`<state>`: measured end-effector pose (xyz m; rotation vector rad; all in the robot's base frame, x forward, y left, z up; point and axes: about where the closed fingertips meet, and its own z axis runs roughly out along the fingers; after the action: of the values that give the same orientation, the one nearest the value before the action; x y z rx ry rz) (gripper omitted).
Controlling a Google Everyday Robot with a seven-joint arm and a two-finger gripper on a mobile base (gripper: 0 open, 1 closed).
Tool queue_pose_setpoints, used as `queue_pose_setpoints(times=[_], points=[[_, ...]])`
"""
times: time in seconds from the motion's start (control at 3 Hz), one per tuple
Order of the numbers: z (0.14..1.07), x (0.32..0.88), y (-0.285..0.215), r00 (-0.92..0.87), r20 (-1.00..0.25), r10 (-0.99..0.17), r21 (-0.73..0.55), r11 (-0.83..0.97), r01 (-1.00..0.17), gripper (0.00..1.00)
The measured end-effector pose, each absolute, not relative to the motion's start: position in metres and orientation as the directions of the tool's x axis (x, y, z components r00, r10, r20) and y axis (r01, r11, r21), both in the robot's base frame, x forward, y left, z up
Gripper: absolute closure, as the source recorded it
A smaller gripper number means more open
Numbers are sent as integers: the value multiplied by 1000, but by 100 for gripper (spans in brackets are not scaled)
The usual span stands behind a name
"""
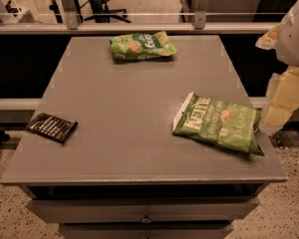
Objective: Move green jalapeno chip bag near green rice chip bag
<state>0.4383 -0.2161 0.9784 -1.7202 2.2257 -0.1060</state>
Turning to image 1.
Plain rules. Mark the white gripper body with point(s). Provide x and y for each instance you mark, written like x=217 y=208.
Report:
x=294 y=39

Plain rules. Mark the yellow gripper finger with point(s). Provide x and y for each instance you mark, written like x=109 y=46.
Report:
x=282 y=100
x=268 y=40

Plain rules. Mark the green jalapeno chip bag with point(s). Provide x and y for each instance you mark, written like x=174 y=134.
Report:
x=219 y=123

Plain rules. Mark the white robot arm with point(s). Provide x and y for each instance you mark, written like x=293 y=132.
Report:
x=282 y=94

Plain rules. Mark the green rice chip bag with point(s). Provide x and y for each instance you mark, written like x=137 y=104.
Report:
x=139 y=46

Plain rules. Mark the grey top drawer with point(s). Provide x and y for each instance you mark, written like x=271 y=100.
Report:
x=143 y=210

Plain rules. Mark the grey drawer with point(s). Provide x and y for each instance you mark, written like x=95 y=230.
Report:
x=143 y=210
x=146 y=231

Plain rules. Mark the dark brown snack packet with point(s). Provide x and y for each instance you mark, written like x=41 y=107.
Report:
x=51 y=127

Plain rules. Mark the grey lower drawer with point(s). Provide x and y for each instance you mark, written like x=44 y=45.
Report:
x=146 y=231

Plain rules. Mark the metal railing frame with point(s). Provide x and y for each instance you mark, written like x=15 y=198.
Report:
x=75 y=17

